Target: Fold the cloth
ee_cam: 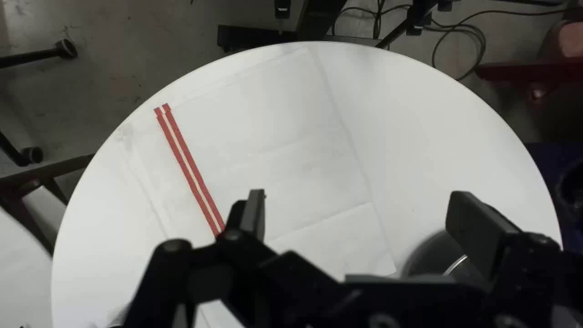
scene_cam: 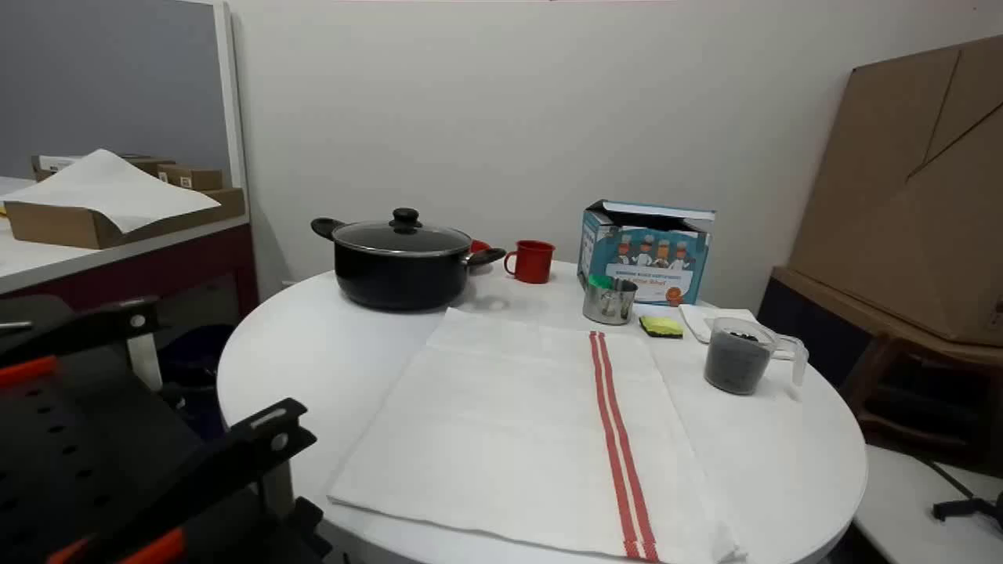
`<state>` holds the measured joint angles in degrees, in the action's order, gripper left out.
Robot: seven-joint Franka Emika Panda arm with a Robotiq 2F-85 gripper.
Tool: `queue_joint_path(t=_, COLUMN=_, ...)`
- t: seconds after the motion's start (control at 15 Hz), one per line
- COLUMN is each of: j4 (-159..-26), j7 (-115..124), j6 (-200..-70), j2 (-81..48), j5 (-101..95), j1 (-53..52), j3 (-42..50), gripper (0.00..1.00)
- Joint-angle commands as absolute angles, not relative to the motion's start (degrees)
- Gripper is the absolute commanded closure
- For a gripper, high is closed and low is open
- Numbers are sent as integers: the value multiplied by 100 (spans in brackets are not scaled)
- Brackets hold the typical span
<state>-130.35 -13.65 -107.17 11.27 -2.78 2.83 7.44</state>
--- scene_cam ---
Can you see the grey partition panel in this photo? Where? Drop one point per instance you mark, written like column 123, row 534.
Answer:
column 105, row 72

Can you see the white cloth with red stripes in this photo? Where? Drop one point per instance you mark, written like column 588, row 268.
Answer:
column 503, row 441

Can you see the black cooking pot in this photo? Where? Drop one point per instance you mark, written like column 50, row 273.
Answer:
column 396, row 282

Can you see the blue printed cardboard box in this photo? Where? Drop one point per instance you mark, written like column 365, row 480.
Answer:
column 652, row 261

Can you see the red mug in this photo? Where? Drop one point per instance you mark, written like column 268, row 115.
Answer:
column 535, row 261

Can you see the large brown cardboard box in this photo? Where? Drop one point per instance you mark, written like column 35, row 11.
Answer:
column 920, row 207

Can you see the yellow green sponge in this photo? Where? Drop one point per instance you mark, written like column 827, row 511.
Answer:
column 662, row 328

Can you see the white folded napkin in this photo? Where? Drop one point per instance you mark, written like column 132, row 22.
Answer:
column 697, row 317

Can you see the white chair seat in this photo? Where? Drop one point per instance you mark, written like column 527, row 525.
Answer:
column 910, row 511

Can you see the desk with dark red front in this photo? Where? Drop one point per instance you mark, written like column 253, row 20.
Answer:
column 158, row 268

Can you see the glass pot lid black knob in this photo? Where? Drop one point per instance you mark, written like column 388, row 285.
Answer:
column 403, row 239

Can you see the shallow cardboard tray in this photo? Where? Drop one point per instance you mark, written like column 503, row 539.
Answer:
column 65, row 223

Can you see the dark wooden shelf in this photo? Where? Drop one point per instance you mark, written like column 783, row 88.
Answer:
column 899, row 397

